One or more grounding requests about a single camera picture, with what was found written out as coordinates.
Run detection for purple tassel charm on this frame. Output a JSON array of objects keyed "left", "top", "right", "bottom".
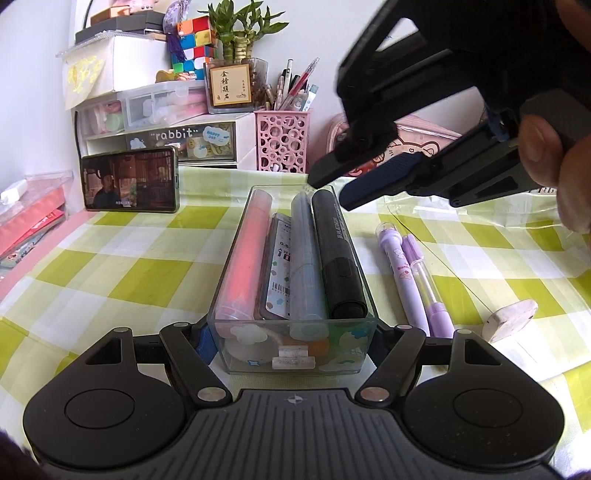
[{"left": 163, "top": 0, "right": 191, "bottom": 62}]

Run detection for lucky bamboo plant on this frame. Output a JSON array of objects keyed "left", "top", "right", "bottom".
[{"left": 198, "top": 0, "right": 290, "bottom": 66}]

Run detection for purple mechanical pencil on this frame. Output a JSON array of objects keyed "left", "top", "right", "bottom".
[{"left": 400, "top": 234, "right": 456, "bottom": 340}]

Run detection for small white block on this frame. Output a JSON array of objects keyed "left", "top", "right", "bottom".
[{"left": 0, "top": 181, "right": 30, "bottom": 204}]

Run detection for small brown figurine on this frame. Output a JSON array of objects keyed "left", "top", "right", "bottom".
[{"left": 154, "top": 69, "right": 193, "bottom": 85}]

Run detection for orange highlighter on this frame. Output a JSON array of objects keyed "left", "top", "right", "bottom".
[{"left": 216, "top": 188, "right": 274, "bottom": 320}]

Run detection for glass vase with label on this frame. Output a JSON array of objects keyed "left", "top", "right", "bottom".
[{"left": 204, "top": 57, "right": 270, "bottom": 115}]

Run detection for grey marker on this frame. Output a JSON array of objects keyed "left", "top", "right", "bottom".
[{"left": 288, "top": 191, "right": 331, "bottom": 322}]

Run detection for smartphone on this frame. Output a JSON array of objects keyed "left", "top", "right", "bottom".
[{"left": 79, "top": 146, "right": 181, "bottom": 213}]

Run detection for pencil lead case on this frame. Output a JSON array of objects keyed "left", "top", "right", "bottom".
[{"left": 259, "top": 213, "right": 297, "bottom": 322}]

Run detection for pink cartoon pencil case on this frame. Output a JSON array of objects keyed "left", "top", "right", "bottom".
[{"left": 325, "top": 113, "right": 463, "bottom": 179}]

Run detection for white drawer unit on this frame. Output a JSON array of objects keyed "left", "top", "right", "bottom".
[{"left": 85, "top": 112, "right": 257, "bottom": 170}]

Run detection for person's right hand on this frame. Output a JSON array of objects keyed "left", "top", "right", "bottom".
[{"left": 517, "top": 113, "right": 591, "bottom": 232}]

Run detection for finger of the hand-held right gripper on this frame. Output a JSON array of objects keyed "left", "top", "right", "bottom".
[
  {"left": 307, "top": 121, "right": 400, "bottom": 189},
  {"left": 339, "top": 120, "right": 542, "bottom": 213}
]

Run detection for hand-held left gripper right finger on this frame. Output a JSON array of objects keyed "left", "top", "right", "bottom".
[{"left": 355, "top": 318, "right": 506, "bottom": 408}]

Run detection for clear plastic drawer unit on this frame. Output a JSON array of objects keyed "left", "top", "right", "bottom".
[{"left": 76, "top": 80, "right": 209, "bottom": 140}]

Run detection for green white glue stick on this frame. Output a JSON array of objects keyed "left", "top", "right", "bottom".
[{"left": 227, "top": 323, "right": 282, "bottom": 368}]

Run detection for black cable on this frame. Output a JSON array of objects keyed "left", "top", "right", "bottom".
[{"left": 73, "top": 108, "right": 89, "bottom": 161}]

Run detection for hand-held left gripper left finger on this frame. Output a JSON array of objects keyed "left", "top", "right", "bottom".
[{"left": 85, "top": 320, "right": 233, "bottom": 408}]

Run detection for pink toy figure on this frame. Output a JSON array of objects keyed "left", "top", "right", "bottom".
[{"left": 89, "top": 0, "right": 158, "bottom": 27}]

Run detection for clear plastic organizer box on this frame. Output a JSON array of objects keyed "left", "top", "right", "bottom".
[{"left": 206, "top": 185, "right": 380, "bottom": 376}]

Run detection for pink perforated pen holder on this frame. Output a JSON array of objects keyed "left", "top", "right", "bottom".
[{"left": 254, "top": 109, "right": 310, "bottom": 175}]

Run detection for green checked tablecloth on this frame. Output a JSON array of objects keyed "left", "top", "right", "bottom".
[{"left": 0, "top": 165, "right": 591, "bottom": 467}]

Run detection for black marker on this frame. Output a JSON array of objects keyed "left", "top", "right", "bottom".
[{"left": 311, "top": 188, "right": 369, "bottom": 320}]

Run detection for bunch of pens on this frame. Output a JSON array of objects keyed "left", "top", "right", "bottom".
[{"left": 263, "top": 57, "right": 321, "bottom": 113}]

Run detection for stack of books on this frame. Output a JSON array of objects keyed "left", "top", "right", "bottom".
[{"left": 0, "top": 170, "right": 75, "bottom": 280}]

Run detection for colourful puzzle cube tower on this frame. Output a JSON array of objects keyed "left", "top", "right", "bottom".
[{"left": 170, "top": 16, "right": 218, "bottom": 75}]

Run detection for purple cartoon pen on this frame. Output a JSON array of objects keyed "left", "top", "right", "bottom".
[{"left": 377, "top": 222, "right": 431, "bottom": 338}]

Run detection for white storage box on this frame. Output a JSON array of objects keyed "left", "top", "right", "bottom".
[{"left": 56, "top": 34, "right": 170, "bottom": 110}]

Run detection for grey white eraser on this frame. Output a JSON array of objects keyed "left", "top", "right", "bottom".
[{"left": 481, "top": 298, "right": 540, "bottom": 343}]

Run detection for black boxes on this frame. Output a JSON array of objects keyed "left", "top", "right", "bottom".
[{"left": 75, "top": 11, "right": 167, "bottom": 45}]

